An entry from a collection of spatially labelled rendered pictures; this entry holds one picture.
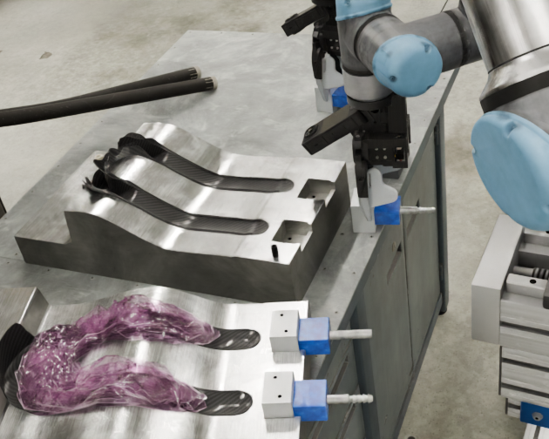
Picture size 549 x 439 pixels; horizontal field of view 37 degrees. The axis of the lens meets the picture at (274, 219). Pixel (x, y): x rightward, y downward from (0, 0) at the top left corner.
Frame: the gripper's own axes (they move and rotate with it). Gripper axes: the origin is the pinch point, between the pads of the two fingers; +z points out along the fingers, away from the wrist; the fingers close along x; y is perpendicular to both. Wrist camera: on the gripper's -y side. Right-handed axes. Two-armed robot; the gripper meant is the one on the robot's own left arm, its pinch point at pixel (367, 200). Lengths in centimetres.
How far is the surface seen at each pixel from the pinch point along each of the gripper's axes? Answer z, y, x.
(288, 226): -3.1, -10.5, -10.6
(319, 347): -0.8, -2.6, -33.0
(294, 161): -4.3, -12.4, 5.0
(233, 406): -0.3, -11.9, -42.9
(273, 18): 85, -81, 260
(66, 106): -6, -61, 23
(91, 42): 85, -172, 245
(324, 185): -3.3, -6.6, -0.3
